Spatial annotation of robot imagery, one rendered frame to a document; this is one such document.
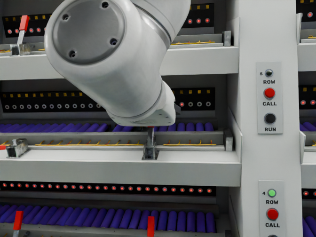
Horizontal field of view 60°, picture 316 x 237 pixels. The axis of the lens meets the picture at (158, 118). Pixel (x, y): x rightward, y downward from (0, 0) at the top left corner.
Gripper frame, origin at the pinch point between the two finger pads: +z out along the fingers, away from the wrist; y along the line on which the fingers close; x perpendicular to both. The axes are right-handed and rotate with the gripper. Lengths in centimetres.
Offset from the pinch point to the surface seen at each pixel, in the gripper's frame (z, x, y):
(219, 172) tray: -1.2, -10.2, 12.3
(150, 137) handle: -0.9, -3.9, 0.0
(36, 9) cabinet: 11.4, 33.3, -34.5
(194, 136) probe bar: 3.7, -3.2, 8.1
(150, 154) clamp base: 0.3, -7.0, -0.1
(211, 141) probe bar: 3.1, -4.3, 11.3
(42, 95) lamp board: 10.6, 8.4, -29.5
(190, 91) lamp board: 10.6, 8.3, 7.2
